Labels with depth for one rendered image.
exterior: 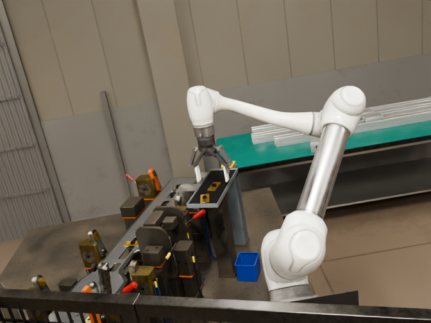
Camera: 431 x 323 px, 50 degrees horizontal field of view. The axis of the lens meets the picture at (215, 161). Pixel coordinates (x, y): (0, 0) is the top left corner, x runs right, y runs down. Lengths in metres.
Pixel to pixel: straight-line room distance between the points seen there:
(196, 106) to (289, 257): 0.74
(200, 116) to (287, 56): 2.45
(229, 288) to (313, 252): 0.75
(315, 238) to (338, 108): 0.53
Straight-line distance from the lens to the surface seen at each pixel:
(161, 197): 2.49
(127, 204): 2.42
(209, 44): 4.19
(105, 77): 4.28
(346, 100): 1.81
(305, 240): 1.54
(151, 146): 4.39
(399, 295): 3.26
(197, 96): 1.91
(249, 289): 2.18
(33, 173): 4.65
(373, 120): 3.98
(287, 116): 1.98
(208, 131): 1.95
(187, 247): 1.82
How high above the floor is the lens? 2.00
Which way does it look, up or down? 21 degrees down
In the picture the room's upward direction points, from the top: 10 degrees counter-clockwise
